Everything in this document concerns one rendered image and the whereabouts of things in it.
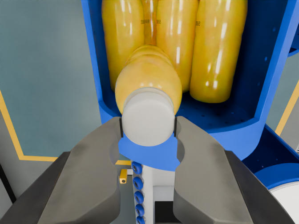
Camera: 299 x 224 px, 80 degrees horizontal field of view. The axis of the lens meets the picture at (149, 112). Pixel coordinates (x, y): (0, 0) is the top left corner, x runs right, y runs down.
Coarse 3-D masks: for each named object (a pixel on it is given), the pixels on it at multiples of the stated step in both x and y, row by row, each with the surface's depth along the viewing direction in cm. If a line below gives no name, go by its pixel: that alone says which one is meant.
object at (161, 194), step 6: (156, 186) 68; (162, 186) 68; (168, 186) 68; (156, 192) 66; (162, 192) 66; (168, 192) 66; (156, 198) 64; (162, 198) 64; (168, 198) 64; (156, 204) 60; (162, 204) 60; (168, 204) 60; (156, 210) 58; (162, 210) 58; (168, 210) 58; (156, 216) 56; (162, 216) 56; (168, 216) 56; (174, 216) 56; (156, 222) 55; (162, 222) 55; (168, 222) 55; (174, 222) 55; (180, 222) 55
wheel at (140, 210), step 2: (138, 204) 70; (140, 204) 70; (136, 206) 69; (138, 206) 69; (140, 206) 69; (136, 208) 70; (138, 208) 68; (140, 208) 68; (142, 208) 68; (136, 210) 71; (138, 210) 69; (140, 210) 68; (142, 210) 68; (138, 212) 70; (140, 212) 68; (142, 212) 68; (144, 212) 69; (138, 214) 70; (140, 214) 68; (142, 214) 68
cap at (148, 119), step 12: (144, 96) 12; (156, 96) 13; (132, 108) 12; (144, 108) 12; (156, 108) 12; (168, 108) 12; (132, 120) 13; (144, 120) 13; (156, 120) 13; (168, 120) 13; (132, 132) 13; (144, 132) 13; (156, 132) 13; (168, 132) 13; (144, 144) 13; (156, 144) 13
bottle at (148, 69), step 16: (144, 48) 24; (160, 48) 27; (128, 64) 17; (144, 64) 16; (160, 64) 16; (128, 80) 15; (144, 80) 15; (160, 80) 15; (176, 80) 16; (128, 96) 14; (176, 96) 15; (176, 112) 17
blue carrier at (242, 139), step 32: (96, 0) 28; (256, 0) 30; (288, 0) 17; (96, 32) 28; (256, 32) 31; (288, 32) 18; (96, 64) 26; (256, 64) 31; (256, 96) 31; (224, 128) 21; (256, 128) 23; (160, 160) 23
